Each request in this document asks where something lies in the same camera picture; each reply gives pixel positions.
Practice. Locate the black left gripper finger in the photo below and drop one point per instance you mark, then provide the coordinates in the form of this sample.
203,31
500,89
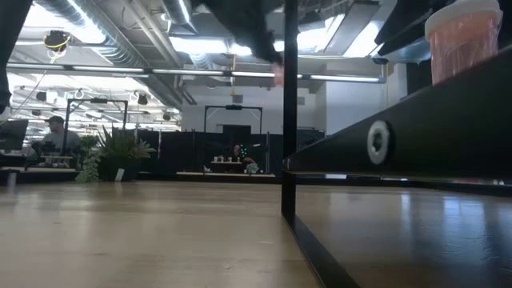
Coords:
268,50

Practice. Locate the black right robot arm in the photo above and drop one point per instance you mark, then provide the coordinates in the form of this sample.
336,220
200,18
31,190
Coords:
404,28

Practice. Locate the white round shelf fastener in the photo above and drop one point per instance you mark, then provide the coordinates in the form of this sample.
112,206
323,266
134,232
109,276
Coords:
373,142

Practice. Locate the long ceiling light bar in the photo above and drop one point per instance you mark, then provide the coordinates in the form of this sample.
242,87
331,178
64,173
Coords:
344,78

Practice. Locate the person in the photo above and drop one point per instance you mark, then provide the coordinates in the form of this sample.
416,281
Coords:
240,154
60,138

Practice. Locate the black ceiling spotlight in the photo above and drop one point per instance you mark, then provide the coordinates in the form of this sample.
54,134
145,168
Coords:
142,99
166,116

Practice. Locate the background wooden table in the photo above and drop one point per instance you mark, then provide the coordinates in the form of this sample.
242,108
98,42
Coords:
208,174

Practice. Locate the potted green succulent plant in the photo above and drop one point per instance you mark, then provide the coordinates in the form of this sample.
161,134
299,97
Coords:
120,154

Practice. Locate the black background monitor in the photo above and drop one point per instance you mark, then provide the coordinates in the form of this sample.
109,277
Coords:
13,135

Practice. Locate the black background rig frame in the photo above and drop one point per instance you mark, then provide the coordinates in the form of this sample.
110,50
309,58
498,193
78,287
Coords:
233,107
96,101

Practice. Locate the black partition wall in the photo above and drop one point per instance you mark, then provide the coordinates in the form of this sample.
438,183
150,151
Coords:
180,152

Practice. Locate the round black hanging camera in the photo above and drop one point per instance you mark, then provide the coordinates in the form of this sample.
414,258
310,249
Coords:
57,40

